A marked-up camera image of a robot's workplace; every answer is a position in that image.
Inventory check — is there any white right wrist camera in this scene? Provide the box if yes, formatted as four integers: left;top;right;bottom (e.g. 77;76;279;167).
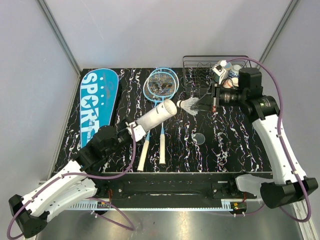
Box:
212;60;229;85

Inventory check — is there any aluminium frame post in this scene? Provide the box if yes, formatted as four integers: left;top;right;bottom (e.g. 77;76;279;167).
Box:
34;0;82;73
258;0;302;64

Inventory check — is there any blue white patterned bowl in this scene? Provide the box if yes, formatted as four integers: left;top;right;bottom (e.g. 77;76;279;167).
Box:
228;64;242;78

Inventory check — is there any white shuttlecock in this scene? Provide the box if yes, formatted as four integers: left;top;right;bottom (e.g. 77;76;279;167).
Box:
176;97;199;116

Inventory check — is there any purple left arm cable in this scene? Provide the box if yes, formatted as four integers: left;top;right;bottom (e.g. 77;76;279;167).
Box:
6;129;137;240

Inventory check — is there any red white patterned bowl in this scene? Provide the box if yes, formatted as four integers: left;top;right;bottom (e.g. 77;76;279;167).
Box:
222;77;239;89

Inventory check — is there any blue badminton racket right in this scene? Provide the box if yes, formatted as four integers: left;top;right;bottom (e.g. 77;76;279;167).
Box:
146;67;180;165

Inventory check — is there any clear round tube lid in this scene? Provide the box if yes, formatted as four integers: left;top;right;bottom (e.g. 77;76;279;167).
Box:
192;133;206;145

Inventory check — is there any blue ceramic mug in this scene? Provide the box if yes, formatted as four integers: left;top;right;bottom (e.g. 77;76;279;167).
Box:
215;60;232;82

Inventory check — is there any aluminium frame post left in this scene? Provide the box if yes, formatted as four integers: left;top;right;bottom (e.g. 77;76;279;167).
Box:
34;0;82;73

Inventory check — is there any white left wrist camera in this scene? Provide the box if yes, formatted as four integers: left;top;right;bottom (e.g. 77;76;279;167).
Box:
124;121;147;141

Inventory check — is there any aluminium frame post right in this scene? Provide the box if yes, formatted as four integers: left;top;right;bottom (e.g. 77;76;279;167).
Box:
258;0;302;64

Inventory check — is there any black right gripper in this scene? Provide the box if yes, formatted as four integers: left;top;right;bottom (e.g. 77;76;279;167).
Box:
191;81;246;113

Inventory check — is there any blue badminton racket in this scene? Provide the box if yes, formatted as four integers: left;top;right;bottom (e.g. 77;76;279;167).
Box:
146;67;180;165
137;68;179;172

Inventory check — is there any blue sport racket bag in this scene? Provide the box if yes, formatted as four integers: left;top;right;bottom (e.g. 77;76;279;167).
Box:
79;68;120;148

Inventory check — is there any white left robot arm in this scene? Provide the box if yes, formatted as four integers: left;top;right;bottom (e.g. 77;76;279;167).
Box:
6;119;149;240

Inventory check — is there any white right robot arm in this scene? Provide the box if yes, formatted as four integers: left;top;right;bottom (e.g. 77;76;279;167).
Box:
191;67;319;209

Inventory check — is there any blue badminton racket left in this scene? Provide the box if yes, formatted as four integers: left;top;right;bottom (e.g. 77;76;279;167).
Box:
137;68;179;172

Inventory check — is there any black wire dish basket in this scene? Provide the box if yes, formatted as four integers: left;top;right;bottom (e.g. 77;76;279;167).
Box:
182;55;256;98

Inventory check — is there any white shuttlecock tube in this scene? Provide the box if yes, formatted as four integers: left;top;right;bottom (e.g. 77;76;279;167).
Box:
136;99;177;132

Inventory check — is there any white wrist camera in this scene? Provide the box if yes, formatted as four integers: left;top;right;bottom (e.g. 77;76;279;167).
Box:
124;121;147;141
212;60;229;85

